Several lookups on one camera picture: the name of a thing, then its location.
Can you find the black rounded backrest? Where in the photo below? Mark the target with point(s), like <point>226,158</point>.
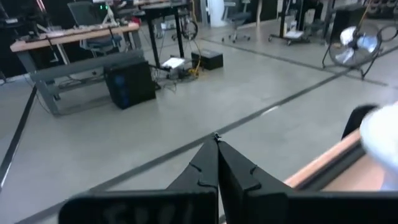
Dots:
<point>357,119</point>

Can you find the wooden top desk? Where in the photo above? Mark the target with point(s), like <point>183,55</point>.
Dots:
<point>77,31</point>

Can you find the white floor device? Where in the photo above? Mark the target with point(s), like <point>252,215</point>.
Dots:
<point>173,63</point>

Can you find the black cabinet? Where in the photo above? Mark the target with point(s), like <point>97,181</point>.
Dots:
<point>342,21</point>

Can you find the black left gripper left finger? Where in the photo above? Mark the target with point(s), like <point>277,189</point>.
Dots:
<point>186,205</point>

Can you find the black floor box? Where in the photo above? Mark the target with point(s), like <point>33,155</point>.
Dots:
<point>206,59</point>

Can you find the black computer tower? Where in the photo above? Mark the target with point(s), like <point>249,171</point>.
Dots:
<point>130,84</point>

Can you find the black wheeled cart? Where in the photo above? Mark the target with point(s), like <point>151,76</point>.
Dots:
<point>293,34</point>

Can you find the black desk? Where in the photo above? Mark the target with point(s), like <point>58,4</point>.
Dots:
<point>152,40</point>

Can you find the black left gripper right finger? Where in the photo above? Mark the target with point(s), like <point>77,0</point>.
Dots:
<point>248,202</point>

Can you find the white round pillar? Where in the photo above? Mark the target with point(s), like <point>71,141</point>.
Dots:
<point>217,12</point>

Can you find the blue grey office chair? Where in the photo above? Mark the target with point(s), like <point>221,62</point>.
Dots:
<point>84,12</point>

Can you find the round metal floor fan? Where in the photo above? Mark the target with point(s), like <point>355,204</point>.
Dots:
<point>354,45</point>

